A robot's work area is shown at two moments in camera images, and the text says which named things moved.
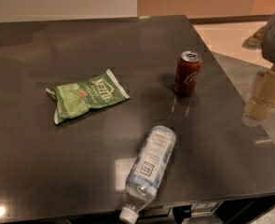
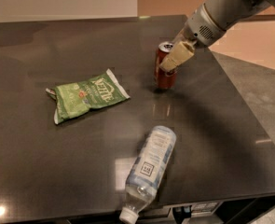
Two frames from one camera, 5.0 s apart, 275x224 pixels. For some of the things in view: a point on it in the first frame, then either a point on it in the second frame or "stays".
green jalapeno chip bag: x=73 y=99 stays
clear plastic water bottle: x=147 y=170 stays
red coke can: x=188 y=72 -> x=164 y=79
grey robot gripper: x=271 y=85 -> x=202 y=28
